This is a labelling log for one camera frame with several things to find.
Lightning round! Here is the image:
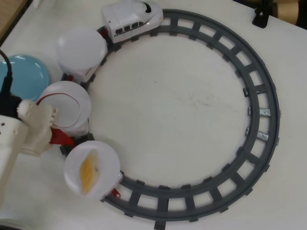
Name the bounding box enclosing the white Shinkansen toy locomotive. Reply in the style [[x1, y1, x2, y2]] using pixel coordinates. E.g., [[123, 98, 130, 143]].
[[100, 0, 164, 44]]

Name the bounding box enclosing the yellow egg sushi piece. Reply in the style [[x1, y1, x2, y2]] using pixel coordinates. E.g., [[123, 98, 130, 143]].
[[79, 149, 100, 194]]

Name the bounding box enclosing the blue ceramic dish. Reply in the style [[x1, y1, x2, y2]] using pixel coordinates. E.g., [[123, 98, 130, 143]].
[[0, 54, 51, 103]]

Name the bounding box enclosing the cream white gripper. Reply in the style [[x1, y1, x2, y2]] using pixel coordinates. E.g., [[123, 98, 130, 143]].
[[0, 99, 60, 158]]

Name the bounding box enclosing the black table clamp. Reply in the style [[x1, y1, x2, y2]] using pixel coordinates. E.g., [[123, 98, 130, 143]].
[[251, 7, 270, 29]]

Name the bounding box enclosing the black camera cable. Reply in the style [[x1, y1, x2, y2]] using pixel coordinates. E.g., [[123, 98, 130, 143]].
[[0, 50, 14, 96]]

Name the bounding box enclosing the red tuna sushi piece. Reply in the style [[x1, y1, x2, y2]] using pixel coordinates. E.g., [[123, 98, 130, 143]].
[[49, 128, 75, 146]]

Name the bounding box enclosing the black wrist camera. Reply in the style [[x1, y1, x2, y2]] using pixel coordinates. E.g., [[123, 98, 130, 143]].
[[0, 94, 22, 118]]

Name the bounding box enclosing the brown cardboard roll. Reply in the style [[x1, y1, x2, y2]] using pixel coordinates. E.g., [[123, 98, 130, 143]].
[[275, 0, 300, 24]]

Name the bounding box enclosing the grey circular toy rail track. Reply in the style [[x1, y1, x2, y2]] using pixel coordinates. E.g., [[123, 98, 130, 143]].
[[59, 9, 281, 225]]

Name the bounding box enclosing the translucent white plastic container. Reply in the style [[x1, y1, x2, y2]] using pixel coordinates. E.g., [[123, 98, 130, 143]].
[[99, 171, 124, 201]]

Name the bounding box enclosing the white round plastic plate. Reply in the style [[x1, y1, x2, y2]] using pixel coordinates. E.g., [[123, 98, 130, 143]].
[[57, 28, 108, 71], [38, 80, 92, 127], [63, 140, 120, 197]]

